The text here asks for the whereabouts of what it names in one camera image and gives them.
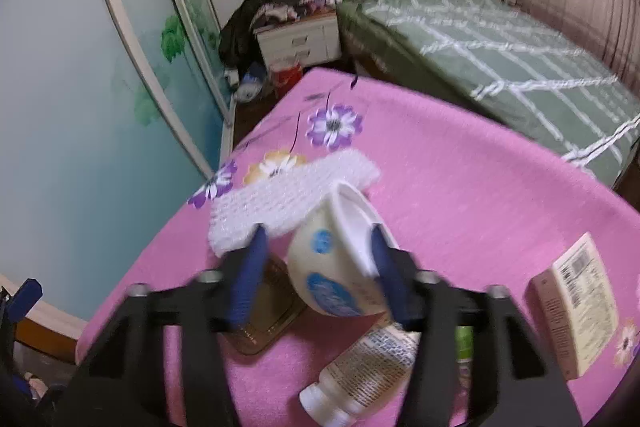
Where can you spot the red bucket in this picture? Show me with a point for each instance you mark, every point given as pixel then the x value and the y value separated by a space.
pixel 286 79

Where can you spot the pink floral tablecloth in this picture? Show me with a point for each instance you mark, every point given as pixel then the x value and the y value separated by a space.
pixel 450 187

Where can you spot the white nightstand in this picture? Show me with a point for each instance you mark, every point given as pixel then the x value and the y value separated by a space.
pixel 295 39

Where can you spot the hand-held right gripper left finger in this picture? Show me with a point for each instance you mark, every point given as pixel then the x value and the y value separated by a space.
pixel 247 279

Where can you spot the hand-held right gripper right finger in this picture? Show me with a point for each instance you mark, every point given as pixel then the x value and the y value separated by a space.
pixel 387 277

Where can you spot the pink carton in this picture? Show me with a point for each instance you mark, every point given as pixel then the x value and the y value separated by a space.
pixel 580 302

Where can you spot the pink purple cloth pile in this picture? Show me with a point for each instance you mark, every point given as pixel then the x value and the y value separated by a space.
pixel 315 3

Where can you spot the plastic bags heap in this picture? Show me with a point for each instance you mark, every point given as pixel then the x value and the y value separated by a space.
pixel 250 84

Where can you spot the white instant noodle bowl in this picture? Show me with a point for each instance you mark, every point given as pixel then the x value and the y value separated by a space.
pixel 330 267

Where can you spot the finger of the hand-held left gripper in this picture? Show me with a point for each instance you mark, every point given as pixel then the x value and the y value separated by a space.
pixel 25 297

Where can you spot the brown plastic tray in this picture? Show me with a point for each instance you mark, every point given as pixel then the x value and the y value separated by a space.
pixel 272 307

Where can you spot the white pill bottle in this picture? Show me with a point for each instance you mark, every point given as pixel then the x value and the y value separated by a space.
pixel 360 372

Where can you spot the green checked quilt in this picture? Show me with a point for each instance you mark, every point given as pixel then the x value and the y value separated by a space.
pixel 500 57

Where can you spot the dark clothes pile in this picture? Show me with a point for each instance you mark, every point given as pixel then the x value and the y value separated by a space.
pixel 240 32

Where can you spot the sliding door wardrobe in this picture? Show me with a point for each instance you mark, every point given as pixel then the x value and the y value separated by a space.
pixel 75 107

